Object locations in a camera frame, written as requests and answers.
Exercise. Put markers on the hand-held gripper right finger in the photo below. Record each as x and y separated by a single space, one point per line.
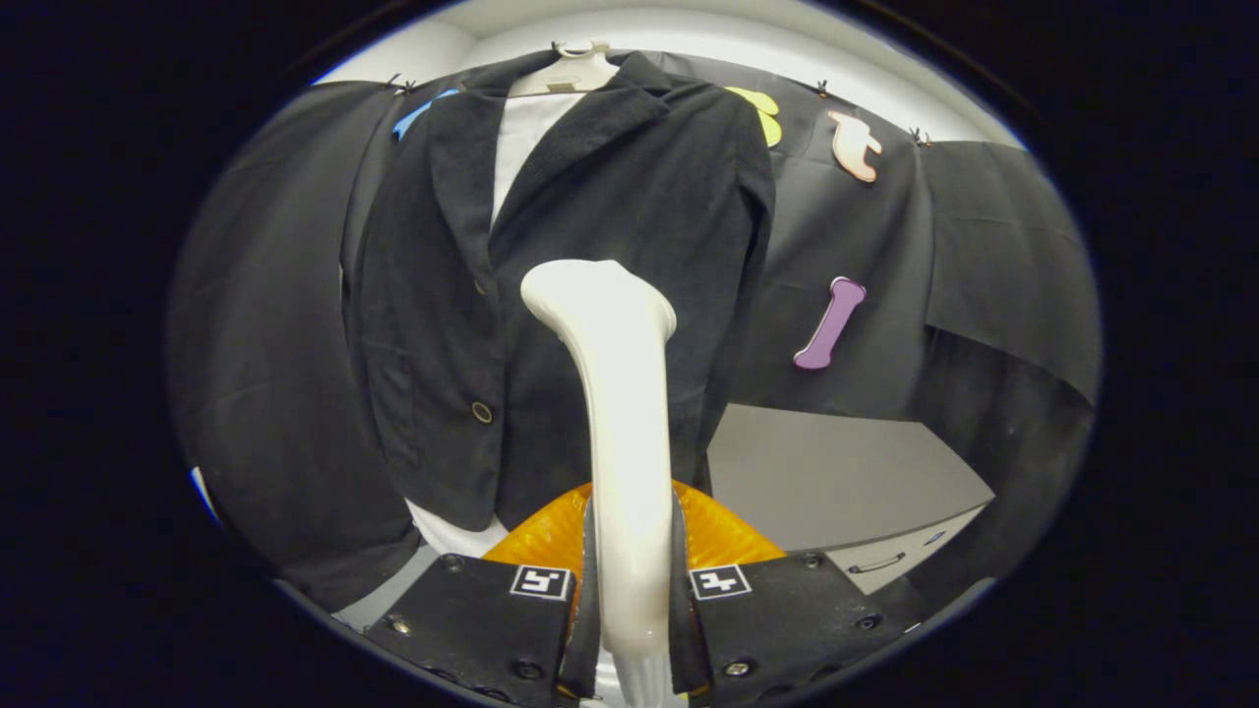
684 629

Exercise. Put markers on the white clothes hanger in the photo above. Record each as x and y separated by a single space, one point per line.
570 77

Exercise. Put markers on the white shirt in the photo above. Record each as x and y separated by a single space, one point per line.
526 138

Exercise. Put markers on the black blazer jacket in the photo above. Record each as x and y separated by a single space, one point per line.
639 197

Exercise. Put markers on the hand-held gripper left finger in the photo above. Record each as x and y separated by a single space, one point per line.
586 629

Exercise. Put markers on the black backdrop cloth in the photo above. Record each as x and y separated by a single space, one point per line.
984 226

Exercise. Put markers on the white blue-edged panel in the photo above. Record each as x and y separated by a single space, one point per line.
204 492

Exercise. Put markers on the grey cabinet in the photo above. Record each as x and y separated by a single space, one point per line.
826 472

